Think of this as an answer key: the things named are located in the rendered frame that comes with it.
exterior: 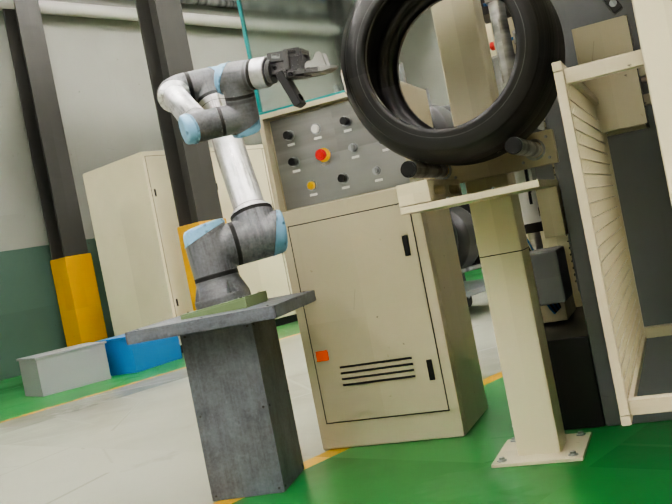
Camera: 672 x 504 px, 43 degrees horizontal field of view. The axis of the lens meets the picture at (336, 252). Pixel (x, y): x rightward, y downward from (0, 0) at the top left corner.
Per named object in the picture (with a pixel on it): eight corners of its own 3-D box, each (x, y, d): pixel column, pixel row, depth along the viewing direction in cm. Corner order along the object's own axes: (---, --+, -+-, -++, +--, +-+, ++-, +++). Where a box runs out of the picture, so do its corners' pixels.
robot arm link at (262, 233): (242, 271, 293) (182, 85, 314) (290, 257, 297) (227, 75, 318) (244, 256, 279) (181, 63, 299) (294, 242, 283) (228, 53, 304)
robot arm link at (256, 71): (249, 87, 246) (264, 90, 255) (264, 85, 244) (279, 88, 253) (247, 56, 246) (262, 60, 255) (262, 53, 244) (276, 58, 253)
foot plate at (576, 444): (508, 442, 278) (506, 435, 278) (592, 434, 268) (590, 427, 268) (491, 468, 253) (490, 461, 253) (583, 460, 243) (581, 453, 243)
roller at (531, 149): (523, 153, 247) (531, 139, 246) (537, 160, 245) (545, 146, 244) (501, 149, 214) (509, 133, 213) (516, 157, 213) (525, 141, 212)
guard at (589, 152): (640, 341, 244) (593, 102, 243) (647, 340, 243) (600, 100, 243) (621, 426, 161) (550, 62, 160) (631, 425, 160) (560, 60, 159)
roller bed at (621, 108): (598, 138, 253) (578, 40, 253) (650, 127, 248) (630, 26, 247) (591, 135, 235) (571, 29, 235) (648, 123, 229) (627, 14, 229)
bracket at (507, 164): (428, 190, 261) (422, 158, 261) (559, 162, 246) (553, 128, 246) (425, 190, 258) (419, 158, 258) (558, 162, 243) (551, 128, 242)
